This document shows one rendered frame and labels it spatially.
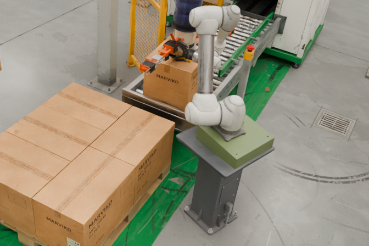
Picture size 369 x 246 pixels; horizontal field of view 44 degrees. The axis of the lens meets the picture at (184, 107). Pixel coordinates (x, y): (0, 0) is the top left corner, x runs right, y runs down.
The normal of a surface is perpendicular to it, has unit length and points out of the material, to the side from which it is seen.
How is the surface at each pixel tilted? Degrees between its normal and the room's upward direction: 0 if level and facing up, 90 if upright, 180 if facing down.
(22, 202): 90
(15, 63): 0
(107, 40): 90
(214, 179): 90
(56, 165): 0
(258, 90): 0
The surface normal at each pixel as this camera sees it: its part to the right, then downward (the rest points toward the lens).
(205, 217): -0.75, 0.33
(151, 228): 0.11, -0.80
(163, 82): -0.40, 0.51
